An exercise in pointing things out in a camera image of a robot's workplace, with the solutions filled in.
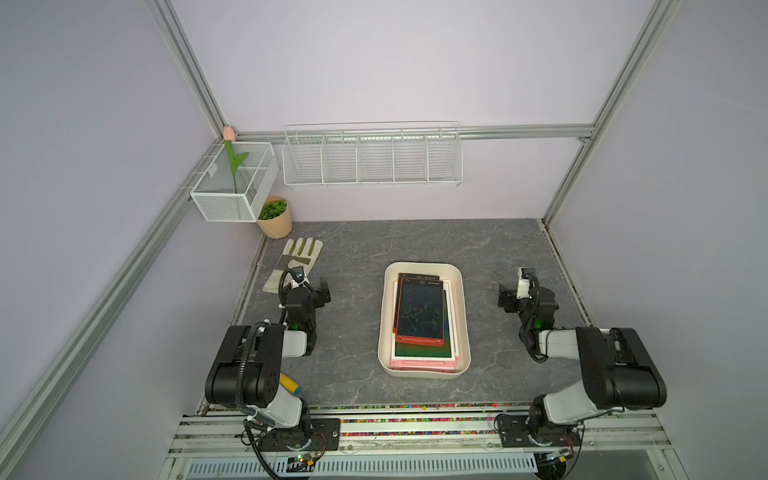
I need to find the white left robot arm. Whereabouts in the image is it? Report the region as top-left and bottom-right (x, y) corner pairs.
(205, 280), (331, 450)

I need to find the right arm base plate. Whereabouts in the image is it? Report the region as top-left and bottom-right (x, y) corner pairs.
(493, 413), (582, 448)

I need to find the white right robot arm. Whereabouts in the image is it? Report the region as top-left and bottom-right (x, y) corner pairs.
(497, 277), (668, 446)

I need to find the white writing tablet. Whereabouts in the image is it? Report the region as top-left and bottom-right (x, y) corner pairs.
(389, 281), (459, 364)

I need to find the white wire wall shelf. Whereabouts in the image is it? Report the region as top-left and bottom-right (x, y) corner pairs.
(282, 121), (464, 188)

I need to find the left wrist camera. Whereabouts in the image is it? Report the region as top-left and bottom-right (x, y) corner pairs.
(288, 266), (306, 285)

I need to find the white mesh wall box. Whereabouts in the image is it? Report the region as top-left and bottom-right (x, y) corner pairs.
(190, 141), (279, 223)

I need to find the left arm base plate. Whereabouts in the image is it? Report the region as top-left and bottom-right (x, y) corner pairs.
(257, 417), (341, 452)

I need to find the yellow blue handled tool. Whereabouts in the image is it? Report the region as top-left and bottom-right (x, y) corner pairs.
(279, 373), (301, 396)

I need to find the beige work glove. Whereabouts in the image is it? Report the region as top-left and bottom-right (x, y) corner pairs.
(262, 237), (324, 294)

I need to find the small red writing tablet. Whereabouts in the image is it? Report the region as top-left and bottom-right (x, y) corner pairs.
(393, 273), (446, 347)

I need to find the artificial pink tulip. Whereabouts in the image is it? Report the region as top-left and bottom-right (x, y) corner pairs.
(222, 126), (249, 194)

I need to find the cream plastic storage tray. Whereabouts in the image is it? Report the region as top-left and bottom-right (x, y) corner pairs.
(378, 262), (471, 379)

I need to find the potted green plant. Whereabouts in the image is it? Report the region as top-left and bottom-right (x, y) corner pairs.
(257, 196), (293, 239)

